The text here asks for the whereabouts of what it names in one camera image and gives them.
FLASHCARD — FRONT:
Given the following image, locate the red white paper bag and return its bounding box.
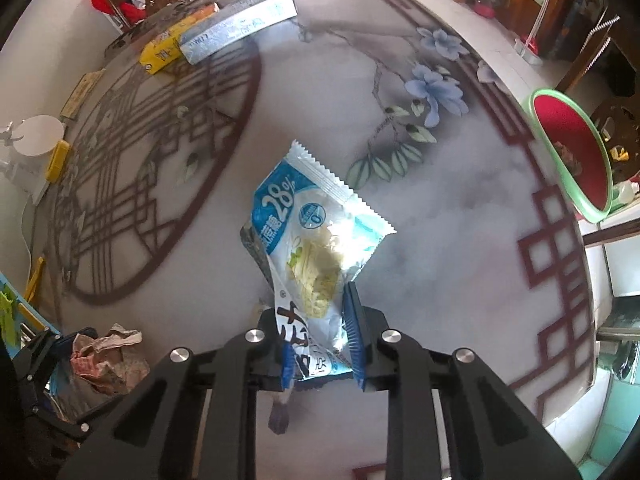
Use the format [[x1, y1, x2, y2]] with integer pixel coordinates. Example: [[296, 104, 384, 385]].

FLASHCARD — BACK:
[[70, 323, 150, 396]]

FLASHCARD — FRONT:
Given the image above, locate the blue white snack packet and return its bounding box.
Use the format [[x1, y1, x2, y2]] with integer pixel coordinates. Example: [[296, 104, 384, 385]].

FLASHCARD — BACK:
[[241, 142, 395, 380]]

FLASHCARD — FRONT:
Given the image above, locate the blue white long box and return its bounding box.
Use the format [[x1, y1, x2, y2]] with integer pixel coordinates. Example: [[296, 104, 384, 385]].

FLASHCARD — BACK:
[[179, 0, 297, 64]]

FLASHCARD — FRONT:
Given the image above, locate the yellow orange drink box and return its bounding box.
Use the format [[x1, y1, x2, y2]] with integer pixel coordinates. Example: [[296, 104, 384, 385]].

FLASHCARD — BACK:
[[139, 3, 219, 75]]

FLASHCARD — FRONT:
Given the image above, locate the red green trash bin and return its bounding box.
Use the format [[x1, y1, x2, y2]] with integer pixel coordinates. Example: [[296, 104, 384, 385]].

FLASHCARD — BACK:
[[523, 89, 613, 224]]

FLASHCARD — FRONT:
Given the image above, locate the blue green toy board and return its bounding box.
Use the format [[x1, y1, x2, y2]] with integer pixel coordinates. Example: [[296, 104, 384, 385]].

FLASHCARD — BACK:
[[0, 274, 60, 358]]

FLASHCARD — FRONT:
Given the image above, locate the white desk lamp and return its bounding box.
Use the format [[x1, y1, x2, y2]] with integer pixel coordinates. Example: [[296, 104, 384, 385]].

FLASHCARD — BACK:
[[1, 115, 65, 206]]

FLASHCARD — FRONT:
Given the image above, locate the red white broom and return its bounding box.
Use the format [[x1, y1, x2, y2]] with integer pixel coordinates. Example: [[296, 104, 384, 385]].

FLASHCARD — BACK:
[[513, 0, 550, 66]]

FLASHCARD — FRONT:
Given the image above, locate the small red floor bin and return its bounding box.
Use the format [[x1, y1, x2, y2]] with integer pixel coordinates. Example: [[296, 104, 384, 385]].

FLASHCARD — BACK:
[[471, 0, 500, 20]]

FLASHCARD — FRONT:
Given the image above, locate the gold patterned flat box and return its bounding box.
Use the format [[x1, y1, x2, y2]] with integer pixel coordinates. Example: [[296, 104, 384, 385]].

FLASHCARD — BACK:
[[60, 68, 105, 120]]

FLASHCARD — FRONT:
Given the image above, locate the dark wooden chair right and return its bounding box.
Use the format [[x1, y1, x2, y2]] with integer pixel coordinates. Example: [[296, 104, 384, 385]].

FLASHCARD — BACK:
[[556, 10, 639, 183]]

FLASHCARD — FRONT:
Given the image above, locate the red bag on chair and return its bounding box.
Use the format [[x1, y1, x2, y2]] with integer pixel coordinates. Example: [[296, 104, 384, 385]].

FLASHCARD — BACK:
[[90, 0, 146, 25]]

